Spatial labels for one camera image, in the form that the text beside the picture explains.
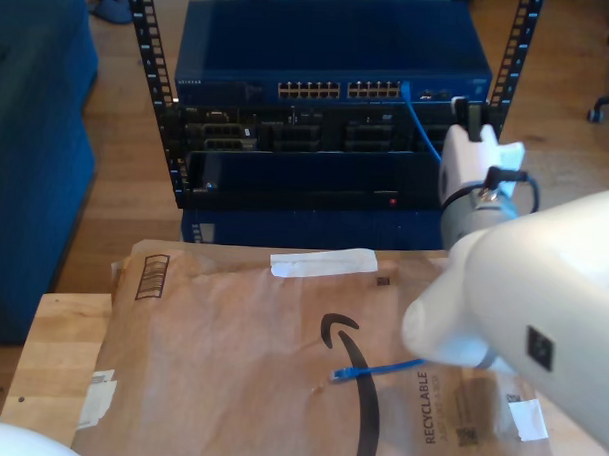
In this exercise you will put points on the black rack shelf unit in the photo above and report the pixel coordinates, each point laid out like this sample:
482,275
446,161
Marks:
326,174

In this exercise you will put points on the blue box under rack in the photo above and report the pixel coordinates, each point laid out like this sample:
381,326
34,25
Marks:
334,229

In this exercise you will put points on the black rack server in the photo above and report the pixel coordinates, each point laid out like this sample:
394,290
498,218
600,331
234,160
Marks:
308,133

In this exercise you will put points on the brown paper mailer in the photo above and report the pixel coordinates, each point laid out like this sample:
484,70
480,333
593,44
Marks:
219,375

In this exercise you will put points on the blue slipper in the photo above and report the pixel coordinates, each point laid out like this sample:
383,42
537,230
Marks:
112,11

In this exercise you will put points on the blue sofa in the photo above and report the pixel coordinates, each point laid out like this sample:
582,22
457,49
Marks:
38,128

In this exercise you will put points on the black perforated rack post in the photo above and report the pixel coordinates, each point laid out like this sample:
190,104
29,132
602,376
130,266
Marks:
152,67
516,50

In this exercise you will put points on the blue network switch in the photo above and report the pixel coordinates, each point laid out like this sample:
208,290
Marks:
291,42

